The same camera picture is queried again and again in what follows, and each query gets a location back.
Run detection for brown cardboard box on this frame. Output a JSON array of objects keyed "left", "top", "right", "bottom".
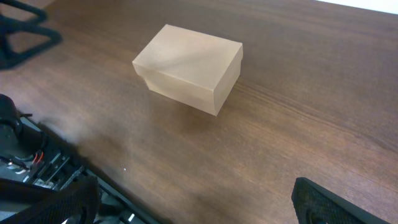
[{"left": 132, "top": 24, "right": 243, "bottom": 116}]

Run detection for black aluminium rail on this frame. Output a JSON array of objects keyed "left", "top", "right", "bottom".
[{"left": 1, "top": 118, "right": 161, "bottom": 224}]

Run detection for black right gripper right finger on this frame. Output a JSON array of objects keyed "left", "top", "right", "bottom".
[{"left": 292, "top": 177, "right": 387, "bottom": 224}]

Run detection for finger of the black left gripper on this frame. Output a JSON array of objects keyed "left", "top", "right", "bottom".
[{"left": 1, "top": 0, "right": 62, "bottom": 70}]

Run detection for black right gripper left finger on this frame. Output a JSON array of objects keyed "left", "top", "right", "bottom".
[{"left": 1, "top": 177, "right": 100, "bottom": 223}]

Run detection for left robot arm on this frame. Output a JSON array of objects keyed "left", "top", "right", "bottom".
[{"left": 1, "top": 0, "right": 62, "bottom": 158}]

